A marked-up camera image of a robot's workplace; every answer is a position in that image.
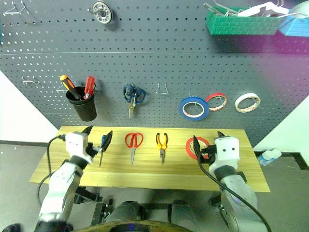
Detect yellow and black pliers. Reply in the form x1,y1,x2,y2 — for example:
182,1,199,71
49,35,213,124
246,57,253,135
155,132,169,165

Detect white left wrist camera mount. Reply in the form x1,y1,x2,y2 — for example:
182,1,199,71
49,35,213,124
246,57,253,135
65,131,94,165

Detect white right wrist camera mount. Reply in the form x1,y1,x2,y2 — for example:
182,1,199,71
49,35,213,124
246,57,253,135
208,136,240,174

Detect steel ball bearing ring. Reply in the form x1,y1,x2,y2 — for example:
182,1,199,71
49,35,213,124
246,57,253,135
88,0,113,24

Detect bent metal wire holder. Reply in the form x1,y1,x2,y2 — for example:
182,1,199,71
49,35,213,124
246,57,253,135
155,82,169,94

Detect red handled scissors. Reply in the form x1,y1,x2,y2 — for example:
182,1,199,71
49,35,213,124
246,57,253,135
125,132,144,167

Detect thin red tape roll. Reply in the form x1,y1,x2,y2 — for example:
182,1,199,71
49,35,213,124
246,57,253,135
205,92,228,112

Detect red handled screwdriver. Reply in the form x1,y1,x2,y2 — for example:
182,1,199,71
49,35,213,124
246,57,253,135
83,76,96,100

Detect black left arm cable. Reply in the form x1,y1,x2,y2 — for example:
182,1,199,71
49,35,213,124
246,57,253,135
36,134,67,201

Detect orange and black screwdriver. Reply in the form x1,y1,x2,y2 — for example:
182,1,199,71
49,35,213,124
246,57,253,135
59,74,83,101

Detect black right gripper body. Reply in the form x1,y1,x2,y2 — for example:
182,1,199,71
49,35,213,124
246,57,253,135
200,144,217,160

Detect white wire peg hook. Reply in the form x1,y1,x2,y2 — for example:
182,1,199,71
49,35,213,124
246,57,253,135
2,0,27,17

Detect white plastic hangers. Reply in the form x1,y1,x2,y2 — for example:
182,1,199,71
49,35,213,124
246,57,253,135
238,1,289,18

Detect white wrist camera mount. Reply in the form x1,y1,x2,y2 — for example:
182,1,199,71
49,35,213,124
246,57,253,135
208,136,240,174
65,131,94,165

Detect white tape roll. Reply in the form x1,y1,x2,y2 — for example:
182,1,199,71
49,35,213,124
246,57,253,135
234,92,262,114

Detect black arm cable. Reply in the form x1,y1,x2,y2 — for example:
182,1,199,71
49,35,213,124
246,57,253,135
36,134,67,201
197,154,273,232

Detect grey round metal bowl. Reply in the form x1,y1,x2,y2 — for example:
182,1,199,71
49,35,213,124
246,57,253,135
288,1,309,20

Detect white bottle with blue label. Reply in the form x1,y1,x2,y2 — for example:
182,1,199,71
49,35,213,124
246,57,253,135
257,148,282,167

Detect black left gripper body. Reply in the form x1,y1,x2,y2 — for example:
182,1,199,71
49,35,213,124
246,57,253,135
85,142,103,158

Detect black plastic tool cup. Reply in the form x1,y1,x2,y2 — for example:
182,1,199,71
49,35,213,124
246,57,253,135
65,86,98,122

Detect blue tape roll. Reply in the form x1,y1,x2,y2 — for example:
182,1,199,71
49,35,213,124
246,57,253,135
179,96,210,121

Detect green brick pattern bin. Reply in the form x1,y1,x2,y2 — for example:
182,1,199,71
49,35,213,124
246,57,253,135
205,6,285,36

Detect grey pegboard panel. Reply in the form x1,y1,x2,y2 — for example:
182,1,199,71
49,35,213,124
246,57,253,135
0,0,309,147

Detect wide red tape roll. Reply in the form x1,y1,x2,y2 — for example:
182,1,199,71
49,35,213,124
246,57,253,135
185,136,211,160

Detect dark grey rounded shape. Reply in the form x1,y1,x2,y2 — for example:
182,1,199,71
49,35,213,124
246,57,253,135
169,200,200,229
106,200,147,224

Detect blue brick pattern bin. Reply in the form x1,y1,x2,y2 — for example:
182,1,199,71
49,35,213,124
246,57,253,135
280,16,309,37

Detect blue handled screwdriver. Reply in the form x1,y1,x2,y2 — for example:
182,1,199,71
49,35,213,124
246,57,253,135
98,134,108,168

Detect blue handled scissors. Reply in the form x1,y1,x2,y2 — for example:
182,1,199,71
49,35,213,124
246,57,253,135
123,82,147,120

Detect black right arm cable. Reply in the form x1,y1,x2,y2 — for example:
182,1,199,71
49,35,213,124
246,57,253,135
197,154,273,232

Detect metal double peg hook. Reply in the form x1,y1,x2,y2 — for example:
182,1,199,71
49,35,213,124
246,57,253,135
189,94,204,115

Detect grey metal hook bundle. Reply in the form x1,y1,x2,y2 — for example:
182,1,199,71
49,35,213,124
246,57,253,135
203,0,242,17

